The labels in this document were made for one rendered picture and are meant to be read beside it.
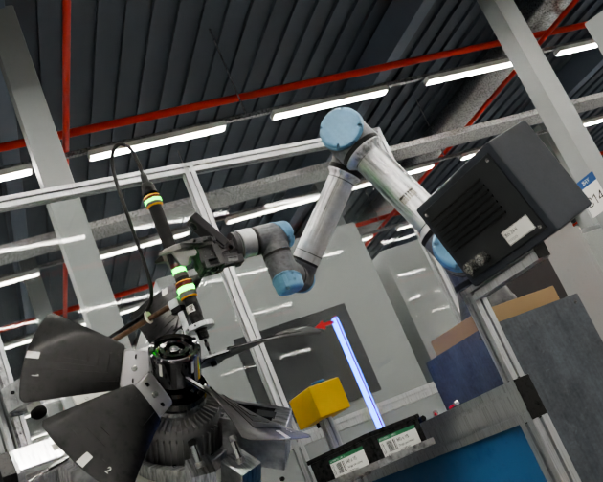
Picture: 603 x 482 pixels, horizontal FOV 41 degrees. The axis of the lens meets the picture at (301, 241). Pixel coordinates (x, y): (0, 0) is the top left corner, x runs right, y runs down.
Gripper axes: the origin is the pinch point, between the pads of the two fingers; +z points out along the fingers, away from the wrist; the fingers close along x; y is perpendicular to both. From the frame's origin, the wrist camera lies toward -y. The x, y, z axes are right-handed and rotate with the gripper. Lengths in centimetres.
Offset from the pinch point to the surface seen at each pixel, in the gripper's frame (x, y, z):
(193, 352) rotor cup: -8.2, 27.4, 3.3
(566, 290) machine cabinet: 256, 5, -370
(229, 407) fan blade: -19.3, 43.2, 4.0
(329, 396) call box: 21, 44, -39
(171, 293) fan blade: 16.0, 5.3, -4.8
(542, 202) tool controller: -83, 36, -37
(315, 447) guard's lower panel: 70, 53, -52
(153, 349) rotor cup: -4.4, 23.3, 10.7
